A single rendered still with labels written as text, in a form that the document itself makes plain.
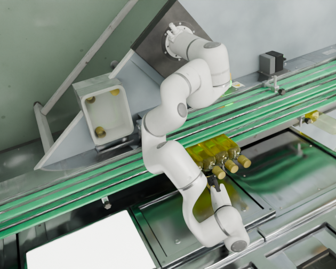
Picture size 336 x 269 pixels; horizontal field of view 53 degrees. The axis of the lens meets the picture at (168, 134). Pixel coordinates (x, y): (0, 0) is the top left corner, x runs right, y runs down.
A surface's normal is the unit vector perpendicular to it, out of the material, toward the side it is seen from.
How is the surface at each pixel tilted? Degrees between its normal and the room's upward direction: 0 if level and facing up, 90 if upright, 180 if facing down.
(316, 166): 90
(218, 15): 0
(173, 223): 90
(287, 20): 0
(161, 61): 1
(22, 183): 90
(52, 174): 90
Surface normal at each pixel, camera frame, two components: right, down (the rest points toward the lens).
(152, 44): 0.41, 0.44
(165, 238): -0.15, -0.84
